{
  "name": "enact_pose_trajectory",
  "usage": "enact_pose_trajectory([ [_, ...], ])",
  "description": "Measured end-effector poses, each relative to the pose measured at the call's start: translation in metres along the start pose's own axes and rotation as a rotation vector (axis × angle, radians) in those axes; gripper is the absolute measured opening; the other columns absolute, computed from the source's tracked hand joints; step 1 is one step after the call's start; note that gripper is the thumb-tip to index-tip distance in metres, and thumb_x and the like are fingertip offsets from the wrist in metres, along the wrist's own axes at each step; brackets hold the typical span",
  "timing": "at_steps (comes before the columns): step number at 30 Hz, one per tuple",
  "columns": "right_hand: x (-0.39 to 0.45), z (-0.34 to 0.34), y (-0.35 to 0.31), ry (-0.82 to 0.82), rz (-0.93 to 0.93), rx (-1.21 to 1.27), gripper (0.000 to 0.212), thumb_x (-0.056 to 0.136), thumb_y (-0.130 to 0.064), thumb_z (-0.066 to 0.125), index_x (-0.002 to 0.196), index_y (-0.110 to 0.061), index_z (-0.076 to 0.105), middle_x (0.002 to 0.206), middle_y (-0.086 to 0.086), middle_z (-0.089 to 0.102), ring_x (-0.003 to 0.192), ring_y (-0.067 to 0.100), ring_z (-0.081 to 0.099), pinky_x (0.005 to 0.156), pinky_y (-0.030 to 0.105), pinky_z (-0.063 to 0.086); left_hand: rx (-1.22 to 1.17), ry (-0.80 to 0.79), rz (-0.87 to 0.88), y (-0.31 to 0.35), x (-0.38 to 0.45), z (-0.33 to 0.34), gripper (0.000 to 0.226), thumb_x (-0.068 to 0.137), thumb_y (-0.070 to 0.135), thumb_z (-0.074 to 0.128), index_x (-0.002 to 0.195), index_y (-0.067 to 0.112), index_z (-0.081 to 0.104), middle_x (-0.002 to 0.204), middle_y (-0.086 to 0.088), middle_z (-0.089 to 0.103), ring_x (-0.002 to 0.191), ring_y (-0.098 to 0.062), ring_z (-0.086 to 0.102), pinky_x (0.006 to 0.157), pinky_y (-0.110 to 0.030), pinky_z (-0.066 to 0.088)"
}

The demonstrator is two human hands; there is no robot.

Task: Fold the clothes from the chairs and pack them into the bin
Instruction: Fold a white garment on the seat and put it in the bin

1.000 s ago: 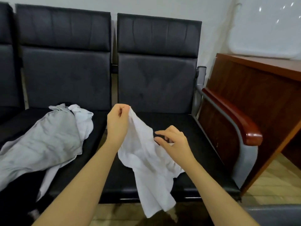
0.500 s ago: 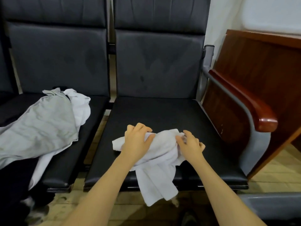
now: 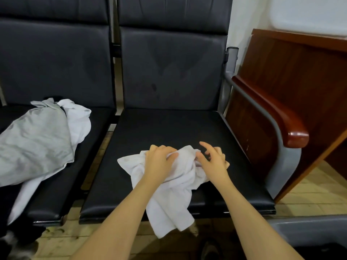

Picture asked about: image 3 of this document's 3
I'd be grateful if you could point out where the person's left hand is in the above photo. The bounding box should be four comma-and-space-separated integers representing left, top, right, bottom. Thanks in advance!
142, 144, 180, 187

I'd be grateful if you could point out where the person's right hand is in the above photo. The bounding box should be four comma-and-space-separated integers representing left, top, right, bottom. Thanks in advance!
194, 141, 231, 186

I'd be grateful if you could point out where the white t-shirt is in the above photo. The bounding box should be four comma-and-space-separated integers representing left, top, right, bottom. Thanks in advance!
117, 144, 231, 239

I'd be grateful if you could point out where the grey plastic storage bin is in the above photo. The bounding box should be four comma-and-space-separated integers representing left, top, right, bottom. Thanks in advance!
266, 214, 347, 248

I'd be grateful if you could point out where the pile of clothes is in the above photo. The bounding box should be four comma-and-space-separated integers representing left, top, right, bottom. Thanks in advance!
0, 97, 93, 252

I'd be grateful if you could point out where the person's left forearm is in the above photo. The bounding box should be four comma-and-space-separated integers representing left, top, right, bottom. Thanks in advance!
70, 178, 163, 260

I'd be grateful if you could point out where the person's right forearm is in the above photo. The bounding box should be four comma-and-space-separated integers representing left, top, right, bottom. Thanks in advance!
214, 178, 304, 260

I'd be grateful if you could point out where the person's black shoe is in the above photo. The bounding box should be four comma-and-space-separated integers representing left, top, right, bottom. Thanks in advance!
200, 240, 222, 260

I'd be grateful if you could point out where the brown wooden bench armrest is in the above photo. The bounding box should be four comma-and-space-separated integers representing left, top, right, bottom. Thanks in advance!
231, 74, 310, 150

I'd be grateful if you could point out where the black leather bench seat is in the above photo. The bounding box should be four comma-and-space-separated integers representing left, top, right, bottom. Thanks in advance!
78, 0, 277, 224
0, 0, 117, 225

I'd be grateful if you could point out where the brown wooden desk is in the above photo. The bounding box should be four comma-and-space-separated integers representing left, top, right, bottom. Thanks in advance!
224, 29, 347, 204

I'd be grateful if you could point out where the white plastic tray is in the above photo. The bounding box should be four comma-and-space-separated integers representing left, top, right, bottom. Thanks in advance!
268, 0, 347, 37

